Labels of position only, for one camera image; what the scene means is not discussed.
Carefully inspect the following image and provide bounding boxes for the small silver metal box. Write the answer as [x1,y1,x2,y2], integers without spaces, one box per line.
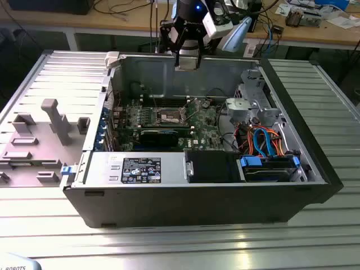
[303,10,323,28]

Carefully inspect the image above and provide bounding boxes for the blue box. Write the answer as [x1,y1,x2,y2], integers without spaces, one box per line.
[314,0,350,10]

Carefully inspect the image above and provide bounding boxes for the black RAM slot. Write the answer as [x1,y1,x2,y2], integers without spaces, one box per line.
[141,101,198,105]
[141,98,198,103]
[141,96,198,101]
[141,103,198,107]

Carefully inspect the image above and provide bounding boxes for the large black box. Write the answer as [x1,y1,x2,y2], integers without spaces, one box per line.
[5,0,93,15]

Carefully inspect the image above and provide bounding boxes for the orange wire bundle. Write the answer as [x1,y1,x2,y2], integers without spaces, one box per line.
[264,128,286,157]

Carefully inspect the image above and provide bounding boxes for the blue flat wire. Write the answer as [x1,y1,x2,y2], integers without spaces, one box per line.
[252,125,279,158]

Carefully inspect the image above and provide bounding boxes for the pale blue teach pendant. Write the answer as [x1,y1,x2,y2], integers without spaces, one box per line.
[0,251,43,270]

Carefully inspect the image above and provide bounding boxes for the green motherboard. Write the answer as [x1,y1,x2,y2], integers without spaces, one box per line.
[112,94,227,153]

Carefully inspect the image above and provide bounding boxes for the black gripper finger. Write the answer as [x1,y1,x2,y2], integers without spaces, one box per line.
[196,28,208,69]
[159,19,186,68]

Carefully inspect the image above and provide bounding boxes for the grey parts rack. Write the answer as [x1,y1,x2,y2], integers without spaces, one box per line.
[0,98,91,188]

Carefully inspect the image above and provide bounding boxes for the black PC case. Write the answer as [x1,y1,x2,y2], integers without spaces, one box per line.
[60,49,344,229]

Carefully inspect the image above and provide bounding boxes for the grey case latch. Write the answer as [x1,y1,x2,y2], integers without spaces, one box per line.
[103,51,122,70]

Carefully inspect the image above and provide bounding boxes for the blue plastic latch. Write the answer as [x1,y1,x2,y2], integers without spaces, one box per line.
[60,165,79,177]

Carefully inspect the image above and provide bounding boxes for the white papers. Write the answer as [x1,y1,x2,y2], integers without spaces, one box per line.
[326,15,360,29]

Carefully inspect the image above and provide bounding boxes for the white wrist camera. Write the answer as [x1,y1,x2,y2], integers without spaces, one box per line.
[202,5,234,39]

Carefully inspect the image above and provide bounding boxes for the black fan cable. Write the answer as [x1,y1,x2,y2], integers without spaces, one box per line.
[215,100,240,150]

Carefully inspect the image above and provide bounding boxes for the wooden desk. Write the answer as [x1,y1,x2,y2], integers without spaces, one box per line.
[0,0,360,52]

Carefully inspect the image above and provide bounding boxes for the hard disk in blue carrier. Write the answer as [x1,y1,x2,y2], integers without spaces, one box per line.
[238,155,300,183]

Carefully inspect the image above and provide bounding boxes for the black graphics card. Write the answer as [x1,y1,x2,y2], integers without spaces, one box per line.
[115,125,194,149]

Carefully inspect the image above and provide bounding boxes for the silver power supply unit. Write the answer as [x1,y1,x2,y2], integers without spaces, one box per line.
[70,151,188,188]

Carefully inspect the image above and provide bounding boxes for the CPU cooler heat sink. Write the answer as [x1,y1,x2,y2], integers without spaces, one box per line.
[285,7,304,28]

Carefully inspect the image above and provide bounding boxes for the silver metal drive cage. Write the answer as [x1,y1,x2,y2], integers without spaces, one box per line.
[226,69,285,133]

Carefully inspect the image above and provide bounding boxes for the CPU socket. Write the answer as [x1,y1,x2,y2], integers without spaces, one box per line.
[155,106,188,126]

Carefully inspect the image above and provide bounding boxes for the silver green CPU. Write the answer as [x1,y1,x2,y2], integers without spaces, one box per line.
[174,53,202,71]

